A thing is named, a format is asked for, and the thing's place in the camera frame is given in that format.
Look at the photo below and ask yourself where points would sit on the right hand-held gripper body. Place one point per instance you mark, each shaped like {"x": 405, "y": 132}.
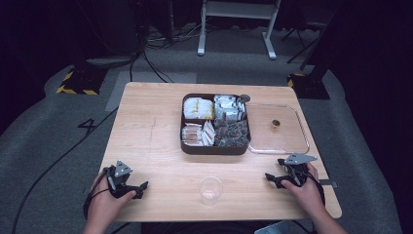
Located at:
{"x": 295, "y": 169}

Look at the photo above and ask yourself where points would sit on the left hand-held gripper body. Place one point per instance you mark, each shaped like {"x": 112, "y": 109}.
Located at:
{"x": 119, "y": 182}

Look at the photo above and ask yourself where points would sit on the person's left hand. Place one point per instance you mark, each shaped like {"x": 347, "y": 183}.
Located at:
{"x": 105, "y": 203}

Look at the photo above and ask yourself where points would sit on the person's right hand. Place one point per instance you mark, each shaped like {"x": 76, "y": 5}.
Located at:
{"x": 307, "y": 196}

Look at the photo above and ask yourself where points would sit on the clear lid with knob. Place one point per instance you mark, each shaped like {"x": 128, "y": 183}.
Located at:
{"x": 276, "y": 139}

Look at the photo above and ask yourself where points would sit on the grey tape tab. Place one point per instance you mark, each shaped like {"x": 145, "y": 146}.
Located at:
{"x": 328, "y": 183}

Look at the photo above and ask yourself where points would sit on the person's light blue clothing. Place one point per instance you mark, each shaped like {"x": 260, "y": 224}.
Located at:
{"x": 272, "y": 228}

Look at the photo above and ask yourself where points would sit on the pile of dark packets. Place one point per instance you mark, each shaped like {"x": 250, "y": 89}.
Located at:
{"x": 233, "y": 134}

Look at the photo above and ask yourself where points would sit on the clear plastic cup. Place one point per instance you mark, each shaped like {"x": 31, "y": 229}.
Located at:
{"x": 210, "y": 191}

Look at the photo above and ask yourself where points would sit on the brown compartment box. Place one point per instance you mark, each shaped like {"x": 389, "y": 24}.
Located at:
{"x": 214, "y": 150}

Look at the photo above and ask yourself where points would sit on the row of white stick sachets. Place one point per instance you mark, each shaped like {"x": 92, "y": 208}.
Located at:
{"x": 196, "y": 134}

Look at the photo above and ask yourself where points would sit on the pile of silver packets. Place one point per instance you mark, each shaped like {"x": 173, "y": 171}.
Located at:
{"x": 227, "y": 109}

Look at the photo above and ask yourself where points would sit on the dark round object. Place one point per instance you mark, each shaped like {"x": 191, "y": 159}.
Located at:
{"x": 244, "y": 98}

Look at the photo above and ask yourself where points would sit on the black yellow striped stand base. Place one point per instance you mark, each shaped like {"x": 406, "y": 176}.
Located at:
{"x": 79, "y": 85}
{"x": 308, "y": 87}

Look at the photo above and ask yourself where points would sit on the pile of white yellow packets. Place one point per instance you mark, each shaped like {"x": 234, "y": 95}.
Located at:
{"x": 197, "y": 108}

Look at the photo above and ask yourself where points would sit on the black tripod stand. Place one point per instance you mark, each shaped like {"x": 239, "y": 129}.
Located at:
{"x": 300, "y": 40}

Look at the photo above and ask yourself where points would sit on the white desk frame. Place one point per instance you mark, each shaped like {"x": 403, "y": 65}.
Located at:
{"x": 238, "y": 9}

